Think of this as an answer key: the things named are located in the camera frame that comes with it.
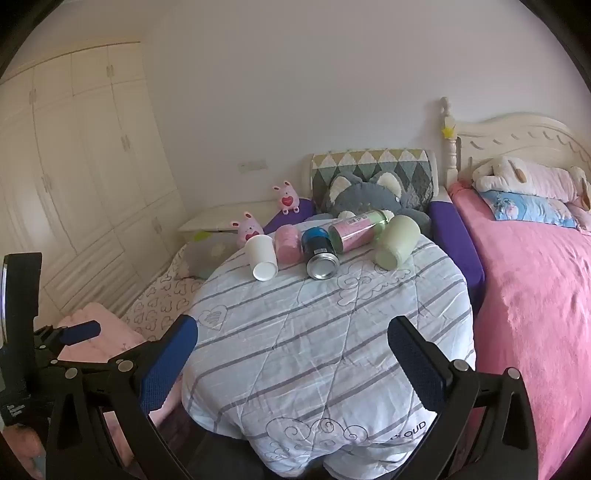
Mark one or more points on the heart print sheet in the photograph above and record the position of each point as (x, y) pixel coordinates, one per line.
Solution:
(157, 300)

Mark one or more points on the pink folded blanket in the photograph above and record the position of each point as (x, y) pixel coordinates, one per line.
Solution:
(117, 330)

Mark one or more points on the blue printed pillow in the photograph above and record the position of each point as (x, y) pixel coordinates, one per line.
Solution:
(526, 207)

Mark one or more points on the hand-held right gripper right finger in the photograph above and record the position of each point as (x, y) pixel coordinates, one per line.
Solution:
(418, 369)

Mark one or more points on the blue metal cup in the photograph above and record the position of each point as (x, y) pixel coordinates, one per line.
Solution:
(319, 256)

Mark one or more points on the pink bedspread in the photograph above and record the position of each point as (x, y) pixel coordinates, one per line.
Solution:
(531, 300)

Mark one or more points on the pink fuzzy cup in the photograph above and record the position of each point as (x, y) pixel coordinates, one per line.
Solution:
(288, 244)

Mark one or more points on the light green cup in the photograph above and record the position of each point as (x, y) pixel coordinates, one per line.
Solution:
(396, 241)

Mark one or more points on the purple foam bumper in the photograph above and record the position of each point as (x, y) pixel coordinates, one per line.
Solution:
(455, 244)
(288, 216)

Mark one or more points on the grey plush toy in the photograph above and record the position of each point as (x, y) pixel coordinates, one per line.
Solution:
(360, 194)

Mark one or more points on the white paper cup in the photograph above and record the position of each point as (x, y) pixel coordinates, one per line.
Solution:
(261, 263)

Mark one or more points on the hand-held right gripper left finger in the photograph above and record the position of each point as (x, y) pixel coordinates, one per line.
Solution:
(168, 369)

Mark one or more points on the white and pink plush dog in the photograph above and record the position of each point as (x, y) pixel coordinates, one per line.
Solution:
(531, 177)

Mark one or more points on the white striped quilt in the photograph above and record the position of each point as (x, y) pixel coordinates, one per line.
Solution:
(300, 332)

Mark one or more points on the diamond patterned quilted cover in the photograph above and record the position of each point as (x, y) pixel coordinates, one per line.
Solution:
(406, 166)

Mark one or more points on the pink tumbler with green lid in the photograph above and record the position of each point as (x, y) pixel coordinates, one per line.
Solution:
(358, 230)

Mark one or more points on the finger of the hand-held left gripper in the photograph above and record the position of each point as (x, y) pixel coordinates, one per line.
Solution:
(83, 332)

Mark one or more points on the cream wardrobe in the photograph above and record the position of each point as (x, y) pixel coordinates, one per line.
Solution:
(92, 161)

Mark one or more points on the pink plush toy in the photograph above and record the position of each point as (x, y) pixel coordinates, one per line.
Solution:
(287, 199)
(247, 228)

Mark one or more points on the cream carved bed headboard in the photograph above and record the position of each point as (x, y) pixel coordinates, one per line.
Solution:
(508, 134)

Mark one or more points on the yellow star ornament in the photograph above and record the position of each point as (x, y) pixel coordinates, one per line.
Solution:
(449, 132)

